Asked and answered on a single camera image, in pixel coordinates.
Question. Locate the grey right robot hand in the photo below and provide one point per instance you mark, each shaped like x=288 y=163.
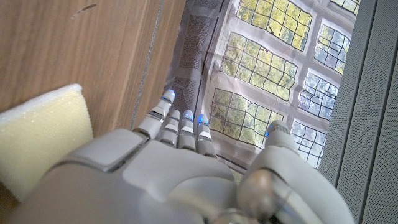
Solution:
x=155 y=180

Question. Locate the pale yellow sponge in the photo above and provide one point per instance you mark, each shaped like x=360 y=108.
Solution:
x=40 y=133

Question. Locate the printed window backdrop cloth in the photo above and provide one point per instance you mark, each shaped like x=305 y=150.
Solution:
x=264 y=62

